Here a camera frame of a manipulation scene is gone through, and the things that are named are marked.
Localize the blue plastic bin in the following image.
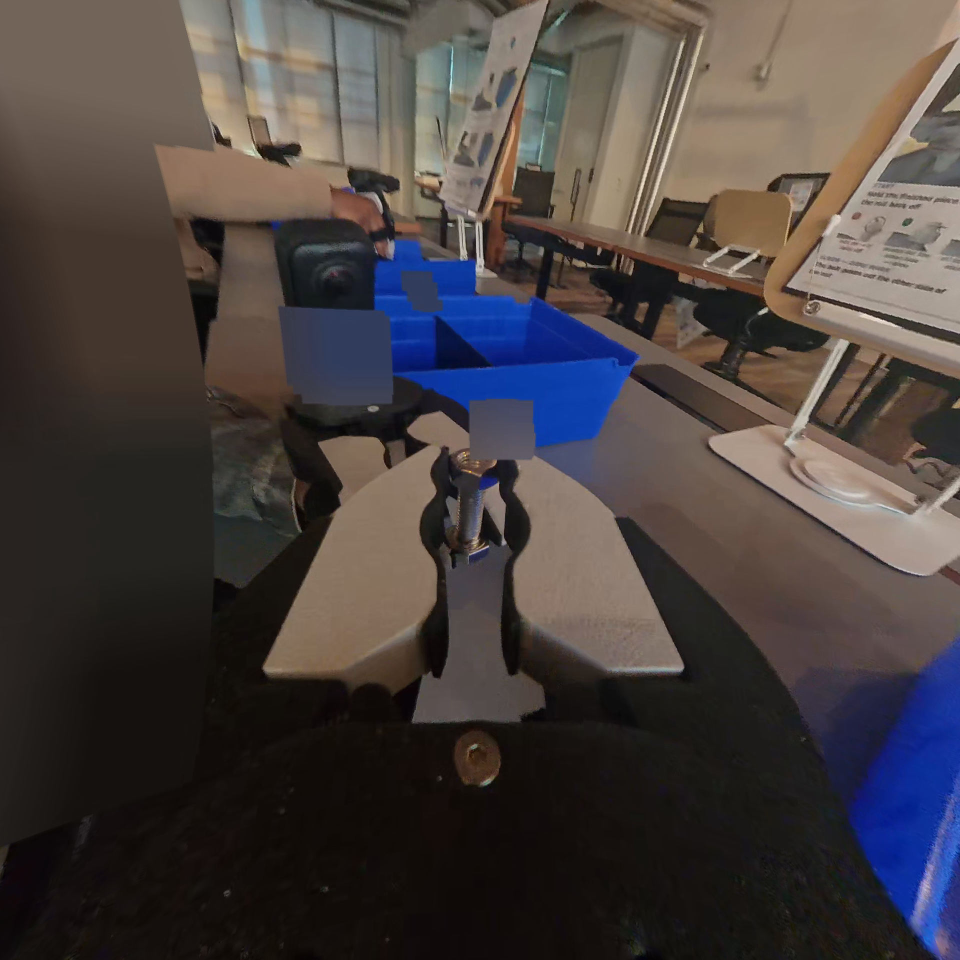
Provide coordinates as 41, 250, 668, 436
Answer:
813, 633, 960, 950
373, 238, 479, 299

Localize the wooden pillar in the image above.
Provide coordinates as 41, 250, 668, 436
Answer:
487, 105, 526, 271

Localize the black table cable hatch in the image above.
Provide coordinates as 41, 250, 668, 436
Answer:
632, 363, 759, 438

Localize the wooden instruction board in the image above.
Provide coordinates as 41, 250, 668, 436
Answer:
763, 37, 960, 348

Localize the blue divided parts bin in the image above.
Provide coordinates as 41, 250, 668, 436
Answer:
373, 294, 640, 449

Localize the wooden desk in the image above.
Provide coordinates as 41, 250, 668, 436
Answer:
510, 213, 770, 331

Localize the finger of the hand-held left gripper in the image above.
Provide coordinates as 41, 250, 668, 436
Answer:
403, 409, 472, 462
317, 433, 393, 502

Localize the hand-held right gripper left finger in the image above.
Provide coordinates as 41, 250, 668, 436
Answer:
262, 444, 453, 689

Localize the black office chair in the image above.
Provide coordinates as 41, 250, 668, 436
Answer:
693, 288, 830, 376
645, 197, 714, 249
516, 166, 558, 220

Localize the white poster stand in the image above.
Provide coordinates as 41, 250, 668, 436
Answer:
442, 210, 489, 280

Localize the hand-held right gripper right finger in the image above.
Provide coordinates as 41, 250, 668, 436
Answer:
499, 453, 687, 680

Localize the another person's forearm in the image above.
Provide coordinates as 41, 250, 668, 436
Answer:
155, 144, 335, 224

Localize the printed poster board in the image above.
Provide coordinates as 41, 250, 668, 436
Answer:
438, 0, 550, 215

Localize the wooden board on stand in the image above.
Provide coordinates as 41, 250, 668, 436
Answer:
701, 189, 795, 279

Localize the steel hex bolt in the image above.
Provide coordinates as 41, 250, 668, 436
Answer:
446, 476, 505, 569

